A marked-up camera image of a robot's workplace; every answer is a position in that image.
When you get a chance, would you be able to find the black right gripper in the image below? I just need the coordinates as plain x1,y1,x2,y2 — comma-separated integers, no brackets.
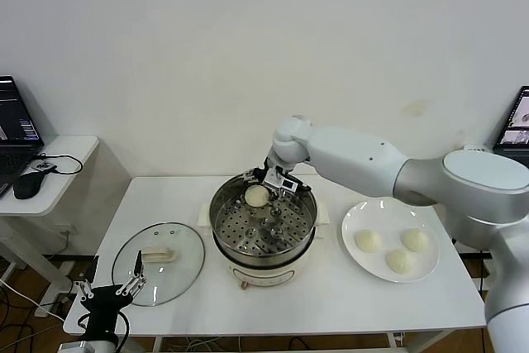
243,156,295,202

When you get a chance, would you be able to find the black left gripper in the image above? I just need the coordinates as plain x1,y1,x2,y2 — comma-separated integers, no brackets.
73,249,149,342

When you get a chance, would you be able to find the white steamed baozi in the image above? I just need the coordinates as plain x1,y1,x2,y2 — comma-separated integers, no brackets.
399,227,430,252
355,230,382,254
244,186,269,208
385,249,416,276

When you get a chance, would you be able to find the glass lid with cream handle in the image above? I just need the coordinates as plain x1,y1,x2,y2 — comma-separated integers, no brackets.
112,222,207,308

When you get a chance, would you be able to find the perforated steel steamer basket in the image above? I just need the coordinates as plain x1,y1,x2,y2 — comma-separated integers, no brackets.
208,169,319,265

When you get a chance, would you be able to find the white electric cooker pot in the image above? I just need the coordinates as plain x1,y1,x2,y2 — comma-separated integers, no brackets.
198,199,331,291

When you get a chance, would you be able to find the white round plate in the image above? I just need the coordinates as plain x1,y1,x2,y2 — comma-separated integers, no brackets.
341,200,441,284

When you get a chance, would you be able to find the black computer mouse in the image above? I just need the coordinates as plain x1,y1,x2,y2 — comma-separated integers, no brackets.
12,170,45,201

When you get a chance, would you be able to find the white side table with mouse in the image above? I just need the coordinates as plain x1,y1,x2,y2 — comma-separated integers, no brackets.
0,136,100,320

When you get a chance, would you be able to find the black laptop with dark screen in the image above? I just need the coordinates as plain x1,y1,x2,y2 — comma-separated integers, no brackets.
0,76,45,201

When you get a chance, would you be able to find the black floor bar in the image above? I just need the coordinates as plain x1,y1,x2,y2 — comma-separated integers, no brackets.
456,250,493,264

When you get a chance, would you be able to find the grey laptop with light screen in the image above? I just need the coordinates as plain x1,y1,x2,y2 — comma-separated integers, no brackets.
493,85,529,158

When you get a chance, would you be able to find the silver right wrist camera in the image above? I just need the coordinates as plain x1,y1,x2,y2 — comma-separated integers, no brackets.
264,170,299,193

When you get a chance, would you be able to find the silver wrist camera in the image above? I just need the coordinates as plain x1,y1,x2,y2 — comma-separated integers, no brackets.
264,170,299,193
57,340,91,353

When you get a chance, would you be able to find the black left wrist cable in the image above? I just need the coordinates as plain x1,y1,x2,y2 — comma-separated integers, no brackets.
115,309,131,348

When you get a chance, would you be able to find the white wall socket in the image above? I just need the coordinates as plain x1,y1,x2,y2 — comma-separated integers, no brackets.
56,223,79,242

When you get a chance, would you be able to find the white table frame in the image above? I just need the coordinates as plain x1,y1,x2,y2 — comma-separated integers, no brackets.
97,330,450,353

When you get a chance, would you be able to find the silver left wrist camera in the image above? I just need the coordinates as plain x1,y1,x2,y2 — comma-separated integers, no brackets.
57,340,91,353

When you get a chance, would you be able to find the white floor cable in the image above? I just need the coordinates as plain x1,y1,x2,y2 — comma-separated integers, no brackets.
0,276,67,325

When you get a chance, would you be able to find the white cable bundle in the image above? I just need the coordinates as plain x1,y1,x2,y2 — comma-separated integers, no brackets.
179,338,220,353

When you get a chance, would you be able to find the black usb dongle with cable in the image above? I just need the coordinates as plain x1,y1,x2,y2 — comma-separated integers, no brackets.
31,153,83,177

